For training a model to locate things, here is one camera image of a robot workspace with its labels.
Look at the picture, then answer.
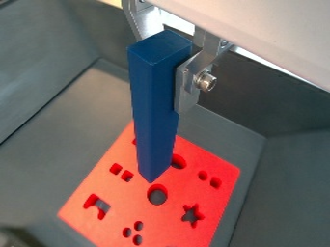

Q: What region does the red shape-sorting board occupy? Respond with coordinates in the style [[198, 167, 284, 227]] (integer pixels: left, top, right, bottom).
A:
[[58, 127, 240, 247]]

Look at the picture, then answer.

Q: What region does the blue rectangular bar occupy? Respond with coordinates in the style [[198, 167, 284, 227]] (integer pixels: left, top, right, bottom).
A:
[[129, 30, 193, 182]]

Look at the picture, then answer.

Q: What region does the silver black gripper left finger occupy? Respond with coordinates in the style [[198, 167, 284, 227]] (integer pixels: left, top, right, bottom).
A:
[[122, 0, 165, 41]]

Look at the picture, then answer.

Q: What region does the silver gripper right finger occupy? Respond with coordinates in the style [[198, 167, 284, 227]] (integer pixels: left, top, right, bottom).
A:
[[174, 27, 236, 114]]

